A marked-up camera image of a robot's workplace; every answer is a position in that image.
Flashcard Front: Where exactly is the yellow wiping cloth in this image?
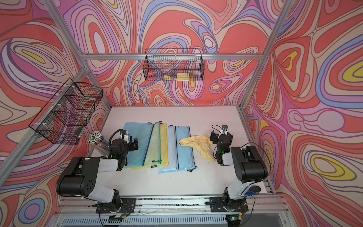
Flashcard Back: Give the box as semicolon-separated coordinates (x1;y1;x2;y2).
178;134;215;162

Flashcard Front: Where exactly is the light blue mesh document bag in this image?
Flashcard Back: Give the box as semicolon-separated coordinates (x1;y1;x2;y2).
174;126;198;172

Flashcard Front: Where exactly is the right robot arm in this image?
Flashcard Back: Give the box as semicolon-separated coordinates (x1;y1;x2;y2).
206;125;268;214

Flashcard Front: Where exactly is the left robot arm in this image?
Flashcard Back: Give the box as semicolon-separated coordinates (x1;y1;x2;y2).
56;129;139;216

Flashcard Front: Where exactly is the blue document bag leftmost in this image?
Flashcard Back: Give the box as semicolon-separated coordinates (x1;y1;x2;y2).
123;123;154;168

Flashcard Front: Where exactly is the green zip document bag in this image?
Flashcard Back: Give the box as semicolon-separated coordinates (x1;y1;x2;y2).
133;121;162;170

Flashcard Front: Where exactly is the yellow document bag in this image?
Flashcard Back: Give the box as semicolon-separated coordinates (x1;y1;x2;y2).
131;123;168;170

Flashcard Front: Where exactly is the clear pencil holder cup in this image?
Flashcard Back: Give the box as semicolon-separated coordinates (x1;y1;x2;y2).
87;131;110;157

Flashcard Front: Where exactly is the yellow sponge in basket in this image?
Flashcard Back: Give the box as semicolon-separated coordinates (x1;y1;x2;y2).
163;73;190;81

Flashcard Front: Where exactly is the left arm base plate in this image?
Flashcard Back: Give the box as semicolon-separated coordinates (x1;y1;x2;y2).
93;198;136;214

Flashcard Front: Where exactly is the black wire basket left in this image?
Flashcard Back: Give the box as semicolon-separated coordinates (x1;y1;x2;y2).
28;78;103;145

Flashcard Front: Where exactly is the black wire basket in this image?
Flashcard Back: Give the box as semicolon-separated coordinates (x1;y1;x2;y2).
142;48;205;82
28;78;103;145

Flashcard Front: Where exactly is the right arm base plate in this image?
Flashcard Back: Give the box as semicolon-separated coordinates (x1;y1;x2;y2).
205;197;249;214

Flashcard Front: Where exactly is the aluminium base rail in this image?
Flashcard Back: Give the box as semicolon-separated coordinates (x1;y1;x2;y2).
48;194;297;227

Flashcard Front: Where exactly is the black wire basket back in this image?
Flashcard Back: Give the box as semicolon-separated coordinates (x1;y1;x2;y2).
142;48;205;82

